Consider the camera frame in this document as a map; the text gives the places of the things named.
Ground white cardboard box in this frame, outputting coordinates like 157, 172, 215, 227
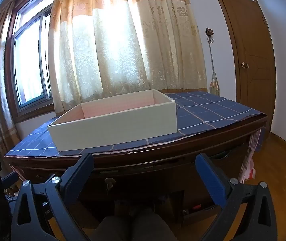
48, 89, 178, 152

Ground wooden framed window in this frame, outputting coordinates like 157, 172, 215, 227
6, 0, 58, 121

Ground large dark wooden drawer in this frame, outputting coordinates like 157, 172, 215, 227
65, 164, 196, 195

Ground person's grey trousers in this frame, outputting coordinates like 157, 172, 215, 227
95, 207, 177, 241

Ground brass curtain hook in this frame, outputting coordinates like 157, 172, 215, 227
205, 28, 215, 43

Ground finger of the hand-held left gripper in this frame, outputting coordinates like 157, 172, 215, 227
1, 171, 19, 187

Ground brown wooden door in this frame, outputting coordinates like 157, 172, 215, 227
208, 0, 277, 141

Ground key in drawer lock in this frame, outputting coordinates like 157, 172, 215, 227
104, 178, 116, 195

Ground blue checked tablecloth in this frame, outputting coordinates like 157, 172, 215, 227
5, 92, 267, 158

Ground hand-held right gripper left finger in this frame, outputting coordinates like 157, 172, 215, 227
11, 153, 94, 241

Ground dark wooden desk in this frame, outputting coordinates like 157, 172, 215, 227
4, 115, 269, 231

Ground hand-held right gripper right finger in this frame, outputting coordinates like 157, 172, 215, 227
195, 153, 277, 241

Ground pink patterned hanging cloth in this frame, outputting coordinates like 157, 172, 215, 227
241, 129, 262, 181

